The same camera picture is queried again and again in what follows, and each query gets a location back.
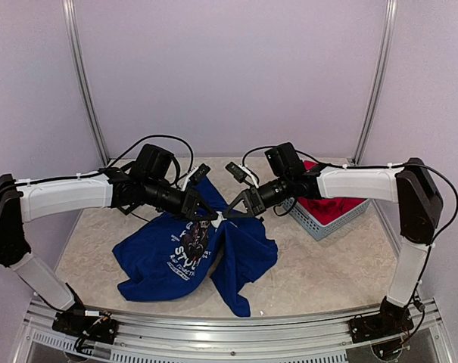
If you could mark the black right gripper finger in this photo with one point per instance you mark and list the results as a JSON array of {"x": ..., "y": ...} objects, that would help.
[
  {"x": 235, "y": 214},
  {"x": 238, "y": 203}
]

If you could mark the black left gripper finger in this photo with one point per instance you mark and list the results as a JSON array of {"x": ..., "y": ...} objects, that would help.
[
  {"x": 203, "y": 215},
  {"x": 203, "y": 204}
]

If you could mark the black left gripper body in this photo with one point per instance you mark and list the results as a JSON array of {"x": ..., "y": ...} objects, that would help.
[{"x": 188, "y": 202}]

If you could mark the right aluminium corner post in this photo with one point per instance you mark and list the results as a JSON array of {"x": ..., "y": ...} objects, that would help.
[{"x": 377, "y": 80}]

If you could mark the left aluminium corner post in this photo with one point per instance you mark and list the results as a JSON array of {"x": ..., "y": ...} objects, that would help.
[{"x": 73, "y": 35}]

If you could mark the aluminium corner post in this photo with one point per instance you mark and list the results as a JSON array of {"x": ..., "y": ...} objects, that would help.
[
  {"x": 73, "y": 35},
  {"x": 377, "y": 80}
]

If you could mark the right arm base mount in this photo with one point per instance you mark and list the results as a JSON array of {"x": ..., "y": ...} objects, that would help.
[{"x": 387, "y": 321}]

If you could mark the red garment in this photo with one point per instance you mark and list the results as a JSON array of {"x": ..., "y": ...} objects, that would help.
[{"x": 328, "y": 210}]

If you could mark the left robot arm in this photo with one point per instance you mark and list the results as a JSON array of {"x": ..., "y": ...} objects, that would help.
[{"x": 142, "y": 182}]

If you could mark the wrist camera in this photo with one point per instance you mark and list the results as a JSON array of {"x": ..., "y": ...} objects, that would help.
[
  {"x": 242, "y": 174},
  {"x": 195, "y": 176}
]

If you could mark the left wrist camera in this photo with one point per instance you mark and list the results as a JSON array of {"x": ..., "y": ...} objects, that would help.
[{"x": 195, "y": 176}]

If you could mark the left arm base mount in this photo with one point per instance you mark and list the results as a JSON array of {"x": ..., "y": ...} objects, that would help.
[{"x": 95, "y": 325}]

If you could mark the blue printed t-shirt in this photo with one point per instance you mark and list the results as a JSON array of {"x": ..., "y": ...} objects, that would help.
[{"x": 169, "y": 257}]

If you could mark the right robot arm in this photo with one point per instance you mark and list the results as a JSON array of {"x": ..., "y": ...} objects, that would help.
[{"x": 409, "y": 185}]

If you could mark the light blue perforated basket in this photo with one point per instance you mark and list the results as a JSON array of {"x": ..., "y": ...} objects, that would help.
[{"x": 316, "y": 229}]

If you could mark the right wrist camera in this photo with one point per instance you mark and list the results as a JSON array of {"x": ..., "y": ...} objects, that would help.
[{"x": 242, "y": 174}]

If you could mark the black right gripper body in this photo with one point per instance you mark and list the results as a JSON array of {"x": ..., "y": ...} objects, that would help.
[{"x": 257, "y": 201}]

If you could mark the aluminium front rail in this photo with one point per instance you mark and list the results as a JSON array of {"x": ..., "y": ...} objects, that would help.
[{"x": 140, "y": 337}]

